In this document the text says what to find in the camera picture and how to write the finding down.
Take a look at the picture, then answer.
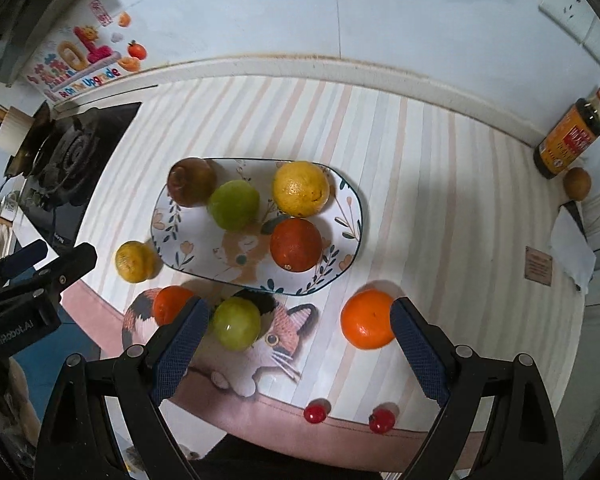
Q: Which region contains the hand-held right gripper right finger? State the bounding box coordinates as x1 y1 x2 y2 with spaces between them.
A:
389 296 565 480

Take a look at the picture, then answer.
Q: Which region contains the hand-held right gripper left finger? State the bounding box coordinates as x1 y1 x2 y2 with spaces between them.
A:
35 296 212 480

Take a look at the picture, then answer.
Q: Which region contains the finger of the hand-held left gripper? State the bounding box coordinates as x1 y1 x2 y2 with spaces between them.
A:
0 239 49 281
10 242 98 306

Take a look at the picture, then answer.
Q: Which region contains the large orange tangerine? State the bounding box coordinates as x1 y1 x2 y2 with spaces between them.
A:
340 289 397 351

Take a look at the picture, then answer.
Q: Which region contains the green apple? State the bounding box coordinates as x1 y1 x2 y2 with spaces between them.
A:
207 180 261 233
210 296 262 351

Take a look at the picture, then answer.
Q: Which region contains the floral ceramic plate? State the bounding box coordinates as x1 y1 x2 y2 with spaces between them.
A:
150 158 369 296

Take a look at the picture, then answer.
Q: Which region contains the small orange tangerine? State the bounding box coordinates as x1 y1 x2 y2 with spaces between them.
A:
153 285 196 326

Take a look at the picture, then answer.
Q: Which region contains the small yellow orange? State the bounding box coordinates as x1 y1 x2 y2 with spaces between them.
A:
114 240 157 282

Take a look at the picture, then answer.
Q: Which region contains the red cherry tomato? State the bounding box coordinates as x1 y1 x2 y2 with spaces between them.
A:
368 408 396 433
303 400 329 424

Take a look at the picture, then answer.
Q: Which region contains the black gas stove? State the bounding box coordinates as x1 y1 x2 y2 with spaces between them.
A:
17 102 143 257

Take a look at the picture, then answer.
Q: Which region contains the striped cat tablecloth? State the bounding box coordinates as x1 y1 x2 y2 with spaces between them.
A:
60 77 588 466

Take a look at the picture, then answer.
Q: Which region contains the white cup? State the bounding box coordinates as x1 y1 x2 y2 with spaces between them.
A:
0 106 34 153

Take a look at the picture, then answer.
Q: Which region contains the small brown card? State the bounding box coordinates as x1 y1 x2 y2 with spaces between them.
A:
524 246 554 287

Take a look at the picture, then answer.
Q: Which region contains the brown pear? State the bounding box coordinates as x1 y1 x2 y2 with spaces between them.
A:
167 157 217 208

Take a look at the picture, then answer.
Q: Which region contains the red orange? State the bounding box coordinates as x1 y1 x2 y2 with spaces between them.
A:
270 217 324 273

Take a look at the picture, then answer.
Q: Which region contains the white paper sheet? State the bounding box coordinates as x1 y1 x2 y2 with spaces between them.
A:
549 202 597 294

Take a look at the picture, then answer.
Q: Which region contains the yellow lemon on plate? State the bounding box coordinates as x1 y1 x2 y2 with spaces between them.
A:
272 161 330 218

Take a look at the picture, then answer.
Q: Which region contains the brown kiwi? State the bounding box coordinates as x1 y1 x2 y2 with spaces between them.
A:
563 166 592 201

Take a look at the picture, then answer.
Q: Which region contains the range hood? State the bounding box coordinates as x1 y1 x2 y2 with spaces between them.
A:
0 0 92 88

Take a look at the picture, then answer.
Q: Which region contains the soy sauce bottle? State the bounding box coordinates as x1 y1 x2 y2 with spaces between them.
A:
533 77 600 180

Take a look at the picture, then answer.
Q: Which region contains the colourful wall sticker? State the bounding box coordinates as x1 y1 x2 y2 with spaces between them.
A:
26 0 148 102

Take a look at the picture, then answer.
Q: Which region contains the white wall socket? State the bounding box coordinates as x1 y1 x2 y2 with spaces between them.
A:
539 0 597 43

